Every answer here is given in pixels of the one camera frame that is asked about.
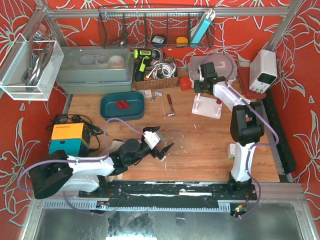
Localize teal plastic tray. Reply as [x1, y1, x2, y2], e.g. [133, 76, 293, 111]
[99, 91, 145, 121]

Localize purple cable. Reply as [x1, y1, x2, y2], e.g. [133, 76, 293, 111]
[17, 117, 148, 216]
[203, 53, 280, 218]

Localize red mat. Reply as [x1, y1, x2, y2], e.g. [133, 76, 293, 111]
[237, 66, 267, 100]

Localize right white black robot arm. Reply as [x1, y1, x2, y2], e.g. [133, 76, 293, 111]
[194, 62, 265, 195]

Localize small clear parts bag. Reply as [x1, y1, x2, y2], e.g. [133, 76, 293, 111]
[143, 89, 152, 98]

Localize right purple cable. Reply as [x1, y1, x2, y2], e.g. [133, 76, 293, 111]
[203, 53, 280, 218]

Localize grey coiled cable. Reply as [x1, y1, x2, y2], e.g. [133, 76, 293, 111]
[21, 39, 55, 92]

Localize small metal bracket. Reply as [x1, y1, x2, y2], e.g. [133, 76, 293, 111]
[151, 90, 163, 102]

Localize yellow tape measure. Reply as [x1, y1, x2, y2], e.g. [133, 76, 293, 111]
[176, 36, 189, 48]

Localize blue white book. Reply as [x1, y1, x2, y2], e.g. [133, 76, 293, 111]
[190, 8, 216, 47]

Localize white wall plug adapter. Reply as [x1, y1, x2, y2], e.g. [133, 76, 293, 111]
[227, 143, 236, 159]

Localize white bench power supply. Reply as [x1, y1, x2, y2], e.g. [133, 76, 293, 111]
[249, 49, 277, 94]

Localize small red box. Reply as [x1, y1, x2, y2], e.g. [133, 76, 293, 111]
[178, 76, 192, 91]

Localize woven brown basket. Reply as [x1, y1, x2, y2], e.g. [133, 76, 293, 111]
[132, 70, 179, 90]

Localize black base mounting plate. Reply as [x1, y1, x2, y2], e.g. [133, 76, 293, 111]
[78, 180, 258, 209]

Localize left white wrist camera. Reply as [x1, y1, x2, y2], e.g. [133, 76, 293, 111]
[143, 131, 164, 150]

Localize white work glove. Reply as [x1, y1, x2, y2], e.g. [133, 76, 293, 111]
[108, 139, 124, 182]

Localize white lidded toolbox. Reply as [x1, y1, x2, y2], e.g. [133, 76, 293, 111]
[187, 54, 238, 88]

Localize black tangled wires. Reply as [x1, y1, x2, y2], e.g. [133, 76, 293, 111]
[45, 113, 111, 153]

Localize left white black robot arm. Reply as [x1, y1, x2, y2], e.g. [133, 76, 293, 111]
[28, 126, 173, 200]

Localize black wire shelf basket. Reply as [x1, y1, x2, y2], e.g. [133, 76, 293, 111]
[97, 4, 215, 48]

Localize clear acrylic hanging bin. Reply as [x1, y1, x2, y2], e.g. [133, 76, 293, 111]
[0, 33, 64, 101]

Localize white coiled cables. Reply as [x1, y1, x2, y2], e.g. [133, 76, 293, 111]
[146, 62, 177, 80]

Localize white peg fixture board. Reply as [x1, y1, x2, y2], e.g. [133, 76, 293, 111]
[191, 93, 222, 119]

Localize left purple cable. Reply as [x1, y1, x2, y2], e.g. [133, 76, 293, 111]
[17, 117, 148, 216]

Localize orange teal power box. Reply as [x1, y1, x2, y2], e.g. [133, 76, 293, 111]
[49, 122, 91, 157]

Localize yellow black cordless drill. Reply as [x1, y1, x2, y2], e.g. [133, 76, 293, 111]
[133, 48, 160, 82]

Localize grey plastic storage box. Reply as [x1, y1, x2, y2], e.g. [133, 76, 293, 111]
[56, 46, 134, 95]

